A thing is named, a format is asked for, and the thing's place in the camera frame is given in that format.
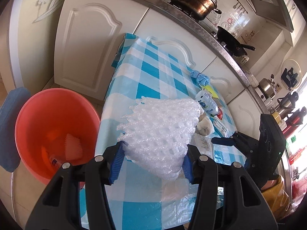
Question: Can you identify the white blue plastic bottle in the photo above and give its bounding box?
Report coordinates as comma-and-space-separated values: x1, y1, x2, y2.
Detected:
195, 89, 219, 116

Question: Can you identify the black frying pan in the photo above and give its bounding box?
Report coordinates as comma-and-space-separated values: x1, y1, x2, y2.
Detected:
216, 26, 256, 57

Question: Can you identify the yellow green sponge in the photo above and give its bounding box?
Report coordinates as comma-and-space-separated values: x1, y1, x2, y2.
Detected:
200, 85, 219, 99

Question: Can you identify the steel kettle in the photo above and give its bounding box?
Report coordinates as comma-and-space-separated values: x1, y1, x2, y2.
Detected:
258, 74, 278, 99

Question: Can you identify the blue fabric chair back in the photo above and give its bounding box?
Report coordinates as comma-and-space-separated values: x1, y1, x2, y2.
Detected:
0, 87, 31, 172

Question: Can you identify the blue checkered tablecloth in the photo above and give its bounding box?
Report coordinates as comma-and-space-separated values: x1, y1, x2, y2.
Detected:
78, 33, 248, 230

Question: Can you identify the white cabinet door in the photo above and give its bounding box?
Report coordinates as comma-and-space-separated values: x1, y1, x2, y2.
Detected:
54, 0, 148, 100

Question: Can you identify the red snack packet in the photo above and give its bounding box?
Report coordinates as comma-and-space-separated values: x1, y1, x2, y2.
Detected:
216, 108, 223, 120

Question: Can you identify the red plastic trash bucket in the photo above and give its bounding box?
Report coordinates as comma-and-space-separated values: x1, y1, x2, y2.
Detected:
15, 88, 100, 184

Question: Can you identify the white paper packaging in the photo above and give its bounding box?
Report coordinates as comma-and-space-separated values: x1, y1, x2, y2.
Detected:
212, 118, 229, 138

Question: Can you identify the red thermos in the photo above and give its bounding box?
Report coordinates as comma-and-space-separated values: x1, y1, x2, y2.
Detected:
283, 107, 306, 139

